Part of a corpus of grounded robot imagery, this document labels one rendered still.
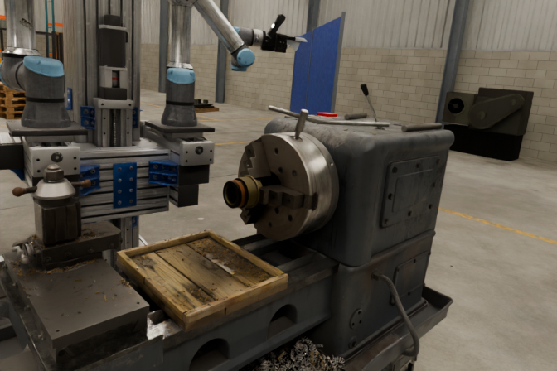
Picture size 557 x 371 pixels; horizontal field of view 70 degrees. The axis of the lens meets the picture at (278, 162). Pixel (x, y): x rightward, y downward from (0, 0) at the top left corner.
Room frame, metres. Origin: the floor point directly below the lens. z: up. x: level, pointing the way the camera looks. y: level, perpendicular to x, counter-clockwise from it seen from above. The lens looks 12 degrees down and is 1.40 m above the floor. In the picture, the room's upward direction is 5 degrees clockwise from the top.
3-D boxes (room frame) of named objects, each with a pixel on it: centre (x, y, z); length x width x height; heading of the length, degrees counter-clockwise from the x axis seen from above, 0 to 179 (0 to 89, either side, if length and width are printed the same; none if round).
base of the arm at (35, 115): (1.38, 0.83, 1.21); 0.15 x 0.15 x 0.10
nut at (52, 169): (0.80, 0.46, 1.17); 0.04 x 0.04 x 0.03
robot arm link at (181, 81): (1.70, 0.44, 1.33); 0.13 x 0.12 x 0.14; 17
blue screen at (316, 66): (8.03, -0.46, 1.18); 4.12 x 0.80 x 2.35; 8
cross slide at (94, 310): (0.75, 0.42, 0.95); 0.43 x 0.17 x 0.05; 45
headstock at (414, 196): (1.45, -0.29, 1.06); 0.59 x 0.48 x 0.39; 135
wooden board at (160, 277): (0.96, 0.18, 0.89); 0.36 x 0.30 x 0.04; 45
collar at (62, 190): (0.80, 0.46, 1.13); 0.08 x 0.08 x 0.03
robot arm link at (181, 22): (1.82, 0.47, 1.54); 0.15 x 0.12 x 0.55; 17
